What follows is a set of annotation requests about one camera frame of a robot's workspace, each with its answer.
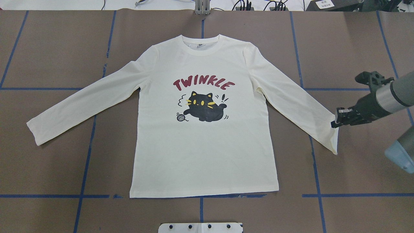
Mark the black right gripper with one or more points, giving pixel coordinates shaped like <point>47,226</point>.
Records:
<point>368,108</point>

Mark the cream long-sleeve cat shirt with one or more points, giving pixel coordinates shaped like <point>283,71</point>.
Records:
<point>202,124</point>

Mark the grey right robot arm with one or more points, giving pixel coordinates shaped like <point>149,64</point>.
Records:
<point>387,96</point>

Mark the black box with label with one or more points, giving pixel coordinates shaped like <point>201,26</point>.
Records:
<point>334,5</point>

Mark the black power strip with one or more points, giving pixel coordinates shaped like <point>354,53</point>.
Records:
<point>243,5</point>
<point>279,5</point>

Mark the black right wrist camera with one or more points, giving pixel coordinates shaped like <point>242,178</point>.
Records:
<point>373,80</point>

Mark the aluminium frame post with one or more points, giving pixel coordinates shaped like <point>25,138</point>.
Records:
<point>202,7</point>

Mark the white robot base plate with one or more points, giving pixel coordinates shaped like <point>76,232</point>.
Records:
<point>218,227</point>

